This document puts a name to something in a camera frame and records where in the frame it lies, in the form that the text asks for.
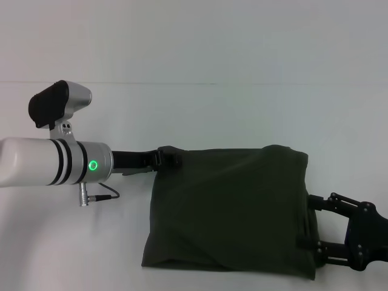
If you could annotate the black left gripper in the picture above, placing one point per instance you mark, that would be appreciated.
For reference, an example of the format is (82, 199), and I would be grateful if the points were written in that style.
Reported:
(130, 162)

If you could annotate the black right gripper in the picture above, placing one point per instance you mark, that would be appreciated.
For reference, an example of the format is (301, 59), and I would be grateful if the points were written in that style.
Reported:
(369, 236)

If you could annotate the dark green shirt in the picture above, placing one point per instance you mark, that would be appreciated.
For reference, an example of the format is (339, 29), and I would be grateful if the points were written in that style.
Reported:
(227, 206)

